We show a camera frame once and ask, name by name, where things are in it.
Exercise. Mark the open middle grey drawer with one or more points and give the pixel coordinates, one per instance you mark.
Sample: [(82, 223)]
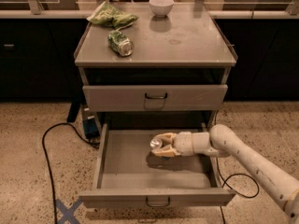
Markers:
[(128, 175)]

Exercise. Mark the green soda can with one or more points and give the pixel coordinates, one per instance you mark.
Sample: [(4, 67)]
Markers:
[(120, 43)]

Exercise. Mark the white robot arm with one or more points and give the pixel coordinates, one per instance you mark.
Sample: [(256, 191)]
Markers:
[(221, 141)]

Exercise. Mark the silver blue redbull can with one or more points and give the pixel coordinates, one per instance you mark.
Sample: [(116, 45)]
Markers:
[(156, 143)]

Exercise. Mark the blue power box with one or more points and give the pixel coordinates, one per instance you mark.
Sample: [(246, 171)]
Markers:
[(89, 123)]

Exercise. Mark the blue tape cross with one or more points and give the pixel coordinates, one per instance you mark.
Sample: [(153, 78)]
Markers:
[(68, 213)]

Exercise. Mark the green chip bag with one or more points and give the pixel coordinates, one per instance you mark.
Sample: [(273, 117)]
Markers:
[(109, 16)]

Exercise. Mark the white bowl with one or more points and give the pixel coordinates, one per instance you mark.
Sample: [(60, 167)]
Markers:
[(161, 8)]

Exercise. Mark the closed upper grey drawer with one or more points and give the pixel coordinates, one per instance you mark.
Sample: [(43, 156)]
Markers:
[(154, 97)]

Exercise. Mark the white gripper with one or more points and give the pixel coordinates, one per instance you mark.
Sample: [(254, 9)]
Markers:
[(184, 143)]

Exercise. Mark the grey drawer cabinet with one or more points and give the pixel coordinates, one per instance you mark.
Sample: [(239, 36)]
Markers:
[(163, 121)]

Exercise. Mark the dark counter cabinets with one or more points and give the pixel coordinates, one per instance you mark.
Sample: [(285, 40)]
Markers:
[(52, 59)]

